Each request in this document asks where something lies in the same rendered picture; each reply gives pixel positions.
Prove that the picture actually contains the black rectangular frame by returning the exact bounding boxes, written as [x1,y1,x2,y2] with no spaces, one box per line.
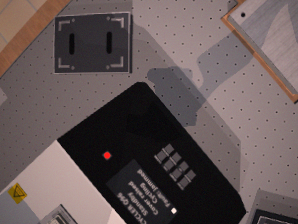
[252,209,298,224]

